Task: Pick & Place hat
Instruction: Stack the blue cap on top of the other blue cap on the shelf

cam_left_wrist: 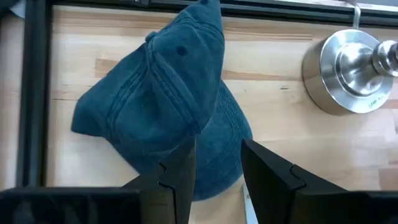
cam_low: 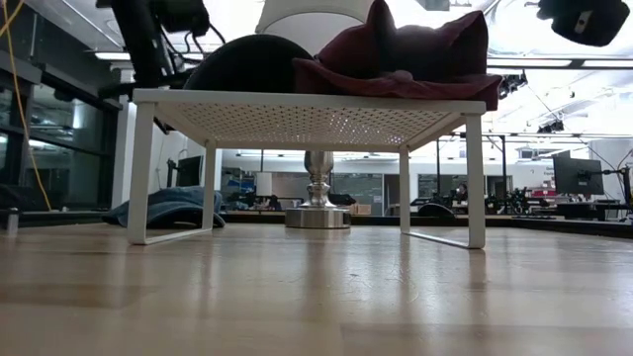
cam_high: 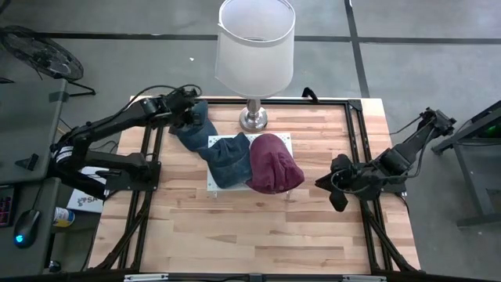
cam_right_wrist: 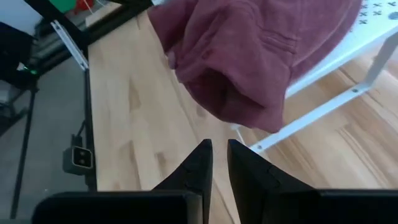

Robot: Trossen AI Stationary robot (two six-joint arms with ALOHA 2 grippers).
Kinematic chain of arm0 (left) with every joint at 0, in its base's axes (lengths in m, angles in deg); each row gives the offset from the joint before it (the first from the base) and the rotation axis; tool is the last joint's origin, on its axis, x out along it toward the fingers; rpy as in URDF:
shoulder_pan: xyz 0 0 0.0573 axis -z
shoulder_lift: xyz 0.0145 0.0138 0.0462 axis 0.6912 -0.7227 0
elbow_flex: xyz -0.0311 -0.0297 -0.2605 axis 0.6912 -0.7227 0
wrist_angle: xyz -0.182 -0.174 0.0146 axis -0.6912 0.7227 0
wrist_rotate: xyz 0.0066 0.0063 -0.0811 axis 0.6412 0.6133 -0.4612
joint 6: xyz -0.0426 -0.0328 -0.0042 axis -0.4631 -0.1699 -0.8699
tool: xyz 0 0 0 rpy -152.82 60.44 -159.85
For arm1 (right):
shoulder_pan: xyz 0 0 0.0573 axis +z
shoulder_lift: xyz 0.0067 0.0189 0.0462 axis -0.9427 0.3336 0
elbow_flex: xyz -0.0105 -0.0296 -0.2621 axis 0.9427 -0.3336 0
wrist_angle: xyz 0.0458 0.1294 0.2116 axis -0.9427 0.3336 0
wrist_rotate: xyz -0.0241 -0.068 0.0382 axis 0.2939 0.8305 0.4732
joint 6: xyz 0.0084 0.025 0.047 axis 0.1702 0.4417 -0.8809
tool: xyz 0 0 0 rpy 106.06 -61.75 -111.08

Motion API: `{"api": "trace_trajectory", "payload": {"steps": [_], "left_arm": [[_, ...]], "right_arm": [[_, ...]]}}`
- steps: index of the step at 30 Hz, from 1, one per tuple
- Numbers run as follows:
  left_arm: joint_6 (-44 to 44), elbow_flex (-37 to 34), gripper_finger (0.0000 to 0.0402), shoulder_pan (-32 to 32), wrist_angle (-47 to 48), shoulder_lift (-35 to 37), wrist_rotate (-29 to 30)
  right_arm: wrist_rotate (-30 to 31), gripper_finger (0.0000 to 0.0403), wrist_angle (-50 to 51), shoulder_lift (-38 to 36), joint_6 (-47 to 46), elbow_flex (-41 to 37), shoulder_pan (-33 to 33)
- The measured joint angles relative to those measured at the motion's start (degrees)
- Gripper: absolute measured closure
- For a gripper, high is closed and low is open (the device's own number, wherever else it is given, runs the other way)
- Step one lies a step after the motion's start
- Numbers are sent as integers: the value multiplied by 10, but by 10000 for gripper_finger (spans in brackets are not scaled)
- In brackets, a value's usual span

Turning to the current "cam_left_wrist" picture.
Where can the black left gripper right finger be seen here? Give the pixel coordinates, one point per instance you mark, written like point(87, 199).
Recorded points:
point(273, 186)

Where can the silver lamp with white shade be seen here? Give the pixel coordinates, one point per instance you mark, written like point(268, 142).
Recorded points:
point(348, 71)

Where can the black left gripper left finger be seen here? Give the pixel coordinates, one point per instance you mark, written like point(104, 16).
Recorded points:
point(171, 193)

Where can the teal blue cap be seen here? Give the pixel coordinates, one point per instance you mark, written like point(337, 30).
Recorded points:
point(161, 93)

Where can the black table frame rail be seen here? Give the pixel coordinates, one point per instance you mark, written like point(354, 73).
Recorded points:
point(34, 93)
point(280, 14)

